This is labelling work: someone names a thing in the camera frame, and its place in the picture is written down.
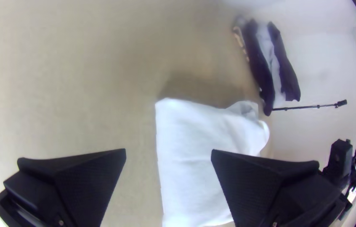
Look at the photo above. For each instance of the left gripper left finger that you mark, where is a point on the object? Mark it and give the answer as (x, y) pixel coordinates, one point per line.
(70, 186)

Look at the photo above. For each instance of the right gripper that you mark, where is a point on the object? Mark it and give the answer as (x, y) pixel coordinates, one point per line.
(340, 160)

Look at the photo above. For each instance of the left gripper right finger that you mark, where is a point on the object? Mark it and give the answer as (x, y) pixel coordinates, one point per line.
(269, 192)

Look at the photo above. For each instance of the white t-shirt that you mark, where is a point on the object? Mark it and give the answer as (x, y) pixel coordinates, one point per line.
(190, 157)

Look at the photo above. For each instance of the black telescopic pole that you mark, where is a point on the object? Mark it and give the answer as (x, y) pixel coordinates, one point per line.
(342, 102)

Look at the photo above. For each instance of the pile of folded clothes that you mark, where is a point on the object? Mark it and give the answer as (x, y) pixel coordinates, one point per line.
(260, 69)

